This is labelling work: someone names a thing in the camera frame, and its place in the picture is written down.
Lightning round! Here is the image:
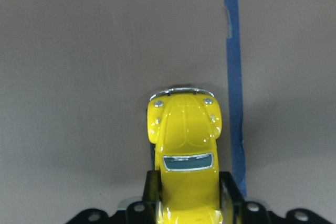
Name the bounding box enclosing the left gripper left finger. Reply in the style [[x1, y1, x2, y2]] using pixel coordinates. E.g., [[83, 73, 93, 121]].
[[125, 170, 160, 223]]

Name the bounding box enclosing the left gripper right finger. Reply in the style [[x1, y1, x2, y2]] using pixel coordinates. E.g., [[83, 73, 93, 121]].
[[219, 172, 269, 224]]

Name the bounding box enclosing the yellow beetle toy car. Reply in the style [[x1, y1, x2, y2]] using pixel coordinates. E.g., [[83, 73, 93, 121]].
[[147, 87, 223, 223]]

